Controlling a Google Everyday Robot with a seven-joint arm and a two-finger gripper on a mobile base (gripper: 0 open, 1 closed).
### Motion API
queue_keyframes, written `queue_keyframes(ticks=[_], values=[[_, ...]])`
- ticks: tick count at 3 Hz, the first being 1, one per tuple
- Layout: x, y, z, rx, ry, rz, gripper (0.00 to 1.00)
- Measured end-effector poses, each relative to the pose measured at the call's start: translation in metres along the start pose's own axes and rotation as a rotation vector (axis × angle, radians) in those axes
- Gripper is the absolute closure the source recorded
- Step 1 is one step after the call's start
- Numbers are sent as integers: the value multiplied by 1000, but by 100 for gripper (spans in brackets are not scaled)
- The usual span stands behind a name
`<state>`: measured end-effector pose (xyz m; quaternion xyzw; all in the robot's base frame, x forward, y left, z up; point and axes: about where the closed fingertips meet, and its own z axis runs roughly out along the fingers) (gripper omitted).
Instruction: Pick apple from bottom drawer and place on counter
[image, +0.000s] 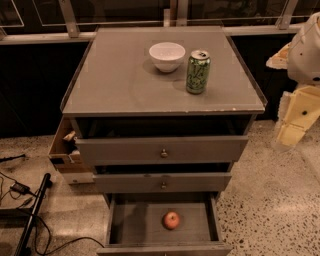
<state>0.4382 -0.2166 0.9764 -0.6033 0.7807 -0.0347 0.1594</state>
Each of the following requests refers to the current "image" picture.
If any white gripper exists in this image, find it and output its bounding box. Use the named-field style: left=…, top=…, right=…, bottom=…
left=266, top=44, right=320, bottom=146

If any red apple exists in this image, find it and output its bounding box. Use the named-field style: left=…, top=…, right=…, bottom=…
left=162, top=211, right=180, bottom=230

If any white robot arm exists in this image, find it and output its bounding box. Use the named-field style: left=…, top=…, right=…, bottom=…
left=266, top=12, right=320, bottom=150

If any top grey drawer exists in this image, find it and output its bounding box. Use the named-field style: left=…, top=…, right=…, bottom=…
left=76, top=136, right=248, bottom=166

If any grey drawer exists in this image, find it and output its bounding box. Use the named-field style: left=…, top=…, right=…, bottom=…
left=97, top=192, right=232, bottom=256
left=93, top=172, right=231, bottom=193
left=76, top=136, right=248, bottom=166

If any grey drawer cabinet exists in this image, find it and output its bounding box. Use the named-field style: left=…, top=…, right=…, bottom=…
left=60, top=25, right=268, bottom=256

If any brass top drawer knob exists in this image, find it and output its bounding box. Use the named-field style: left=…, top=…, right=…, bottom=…
left=160, top=149, right=168, bottom=158

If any brass drawer knob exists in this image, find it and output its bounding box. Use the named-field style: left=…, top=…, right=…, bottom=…
left=160, top=149, right=168, bottom=158
left=161, top=182, right=167, bottom=190

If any brass middle drawer knob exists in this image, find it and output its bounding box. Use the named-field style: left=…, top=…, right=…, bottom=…
left=161, top=182, right=167, bottom=190

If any bottom grey drawer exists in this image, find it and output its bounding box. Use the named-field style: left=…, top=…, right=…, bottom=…
left=97, top=192, right=232, bottom=256

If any middle grey drawer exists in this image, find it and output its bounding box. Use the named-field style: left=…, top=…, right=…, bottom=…
left=93, top=172, right=231, bottom=193

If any green soda can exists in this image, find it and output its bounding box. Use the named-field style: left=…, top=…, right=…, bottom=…
left=186, top=50, right=211, bottom=94

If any white ceramic bowl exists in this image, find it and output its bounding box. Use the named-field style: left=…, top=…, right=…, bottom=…
left=149, top=42, right=186, bottom=73

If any cardboard box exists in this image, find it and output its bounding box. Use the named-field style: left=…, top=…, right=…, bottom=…
left=49, top=118, right=93, bottom=185

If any black stand pole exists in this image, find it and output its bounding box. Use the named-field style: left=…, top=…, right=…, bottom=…
left=14, top=173, right=52, bottom=256

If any metal window railing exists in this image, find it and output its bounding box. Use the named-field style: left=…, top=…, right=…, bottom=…
left=0, top=0, right=320, bottom=44

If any black power adapter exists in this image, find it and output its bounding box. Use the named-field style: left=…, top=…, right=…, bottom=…
left=10, top=183, right=30, bottom=195

